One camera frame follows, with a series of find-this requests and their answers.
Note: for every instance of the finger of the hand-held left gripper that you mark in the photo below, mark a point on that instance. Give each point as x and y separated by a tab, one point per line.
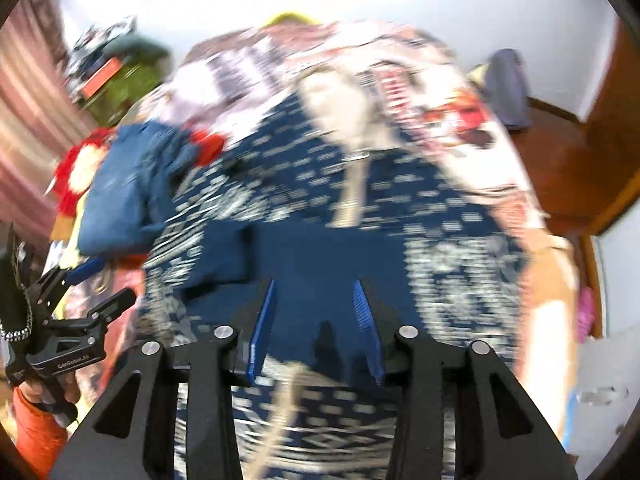
116	305
82	269

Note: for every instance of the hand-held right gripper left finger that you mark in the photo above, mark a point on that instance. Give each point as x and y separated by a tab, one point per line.
265	332

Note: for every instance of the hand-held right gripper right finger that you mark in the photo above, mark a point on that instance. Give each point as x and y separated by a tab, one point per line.
369	332

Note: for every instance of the navy white patterned garment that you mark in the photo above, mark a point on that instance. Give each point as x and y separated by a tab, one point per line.
310	260

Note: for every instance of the person's left hand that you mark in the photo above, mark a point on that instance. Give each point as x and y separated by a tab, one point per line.
69	389

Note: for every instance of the folded blue denim garment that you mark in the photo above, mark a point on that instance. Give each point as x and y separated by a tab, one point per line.
130	190

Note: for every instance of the red cloth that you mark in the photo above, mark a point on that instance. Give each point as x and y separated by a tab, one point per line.
75	170

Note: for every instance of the pink striped curtain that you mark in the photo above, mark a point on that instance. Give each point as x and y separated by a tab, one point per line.
30	110

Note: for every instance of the green patterned box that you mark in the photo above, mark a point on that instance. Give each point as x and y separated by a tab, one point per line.
122	92

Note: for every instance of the orange box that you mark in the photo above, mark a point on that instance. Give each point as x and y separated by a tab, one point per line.
102	76

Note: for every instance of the pink small object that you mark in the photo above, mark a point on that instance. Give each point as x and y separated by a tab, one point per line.
585	312

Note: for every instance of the grey green cloth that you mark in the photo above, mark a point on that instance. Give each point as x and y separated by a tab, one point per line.
136	46

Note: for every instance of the printed bedsheet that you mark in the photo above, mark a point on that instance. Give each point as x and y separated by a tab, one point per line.
450	110

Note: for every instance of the white cabinet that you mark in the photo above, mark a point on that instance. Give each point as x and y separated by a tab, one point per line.
612	310

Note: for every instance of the grey blue hanging cloth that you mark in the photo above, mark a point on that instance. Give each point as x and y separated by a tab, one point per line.
507	85

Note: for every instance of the yellow round object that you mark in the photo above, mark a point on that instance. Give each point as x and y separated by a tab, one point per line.
287	19

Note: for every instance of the brown wooden door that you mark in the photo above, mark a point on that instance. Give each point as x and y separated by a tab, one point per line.
616	110

